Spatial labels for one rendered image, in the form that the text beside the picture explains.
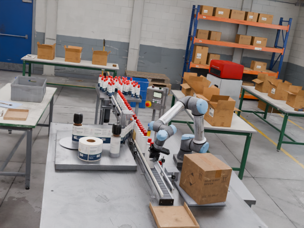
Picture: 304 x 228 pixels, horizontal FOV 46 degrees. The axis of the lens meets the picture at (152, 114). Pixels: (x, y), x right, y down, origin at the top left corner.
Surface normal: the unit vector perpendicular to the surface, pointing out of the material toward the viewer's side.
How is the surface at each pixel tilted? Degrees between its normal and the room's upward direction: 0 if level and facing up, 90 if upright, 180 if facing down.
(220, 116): 91
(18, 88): 90
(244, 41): 91
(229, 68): 90
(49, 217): 0
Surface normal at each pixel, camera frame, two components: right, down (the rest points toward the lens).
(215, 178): 0.41, 0.30
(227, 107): 0.22, 0.46
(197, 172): -0.90, 0.00
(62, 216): 0.13, -0.95
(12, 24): 0.12, 0.29
